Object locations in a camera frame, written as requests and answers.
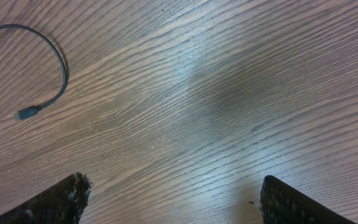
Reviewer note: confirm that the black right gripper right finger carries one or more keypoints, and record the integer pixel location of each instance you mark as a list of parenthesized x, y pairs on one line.
[(282, 204)]

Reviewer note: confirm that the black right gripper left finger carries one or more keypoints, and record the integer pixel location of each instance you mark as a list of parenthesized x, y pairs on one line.
[(62, 203)]

